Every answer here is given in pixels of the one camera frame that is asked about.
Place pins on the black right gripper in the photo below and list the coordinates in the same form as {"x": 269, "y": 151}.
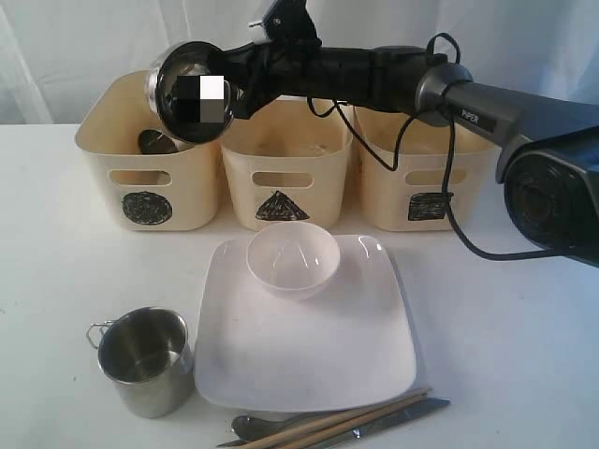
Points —
{"x": 305, "y": 71}

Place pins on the steel bowl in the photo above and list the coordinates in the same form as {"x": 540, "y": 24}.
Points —
{"x": 189, "y": 97}

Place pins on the steel tumbler cup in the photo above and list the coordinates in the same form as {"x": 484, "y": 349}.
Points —
{"x": 153, "y": 142}

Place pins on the white plastic bowl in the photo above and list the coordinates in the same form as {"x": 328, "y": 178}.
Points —
{"x": 293, "y": 259}

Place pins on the white square plate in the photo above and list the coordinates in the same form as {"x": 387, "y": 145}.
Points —
{"x": 348, "y": 346}

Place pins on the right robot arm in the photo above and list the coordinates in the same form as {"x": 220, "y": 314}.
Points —
{"x": 548, "y": 165}

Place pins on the cream bin triangle mark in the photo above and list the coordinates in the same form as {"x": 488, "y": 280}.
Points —
{"x": 287, "y": 163}

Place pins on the cream bin circle mark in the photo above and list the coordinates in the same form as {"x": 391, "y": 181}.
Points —
{"x": 146, "y": 192}

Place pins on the cream bin square mark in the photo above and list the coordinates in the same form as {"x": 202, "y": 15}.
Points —
{"x": 409, "y": 198}

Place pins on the steel spoon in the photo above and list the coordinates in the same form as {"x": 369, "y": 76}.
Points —
{"x": 249, "y": 428}

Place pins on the upper wooden chopstick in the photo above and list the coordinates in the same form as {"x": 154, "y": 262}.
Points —
{"x": 289, "y": 435}

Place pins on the wooden chopstick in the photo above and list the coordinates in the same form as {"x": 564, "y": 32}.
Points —
{"x": 329, "y": 432}
{"x": 289, "y": 435}

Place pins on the lower wooden chopstick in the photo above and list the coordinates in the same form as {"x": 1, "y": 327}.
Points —
{"x": 329, "y": 432}

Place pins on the steel table knife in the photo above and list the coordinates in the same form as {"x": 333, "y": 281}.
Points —
{"x": 412, "y": 412}

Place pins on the steel mug wire handle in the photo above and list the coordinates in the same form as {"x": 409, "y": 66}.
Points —
{"x": 146, "y": 355}

